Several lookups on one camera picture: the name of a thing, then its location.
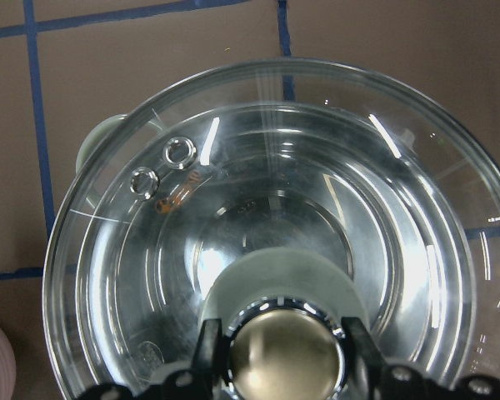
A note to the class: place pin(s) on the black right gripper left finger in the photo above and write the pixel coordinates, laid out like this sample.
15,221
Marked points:
205,357

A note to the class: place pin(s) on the glass pot lid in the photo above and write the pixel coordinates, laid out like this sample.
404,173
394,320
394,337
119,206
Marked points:
279,196

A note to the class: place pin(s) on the pale green steel pot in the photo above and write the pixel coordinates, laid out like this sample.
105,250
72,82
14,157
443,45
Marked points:
97,134

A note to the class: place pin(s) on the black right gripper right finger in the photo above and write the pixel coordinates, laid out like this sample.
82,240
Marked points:
363,345

